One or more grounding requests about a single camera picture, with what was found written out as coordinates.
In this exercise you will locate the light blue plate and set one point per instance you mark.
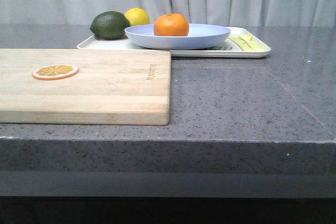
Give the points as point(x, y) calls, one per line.
point(200, 36)

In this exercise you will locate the orange mandarin fruit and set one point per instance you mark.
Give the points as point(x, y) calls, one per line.
point(171, 25)

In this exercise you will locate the white rectangular tray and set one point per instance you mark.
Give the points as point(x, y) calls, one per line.
point(227, 49)

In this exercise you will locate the wooden cutting board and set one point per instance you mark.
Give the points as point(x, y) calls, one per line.
point(129, 87)

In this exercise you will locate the yellow lemon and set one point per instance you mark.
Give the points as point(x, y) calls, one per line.
point(137, 16)

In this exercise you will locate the yellow plastic knife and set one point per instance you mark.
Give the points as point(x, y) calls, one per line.
point(240, 43)

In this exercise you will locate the green lime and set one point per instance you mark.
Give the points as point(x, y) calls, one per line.
point(109, 25)

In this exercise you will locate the yellow plastic fork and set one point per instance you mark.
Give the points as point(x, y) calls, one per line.
point(248, 40)

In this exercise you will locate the orange slice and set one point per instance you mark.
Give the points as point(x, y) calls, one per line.
point(55, 72)

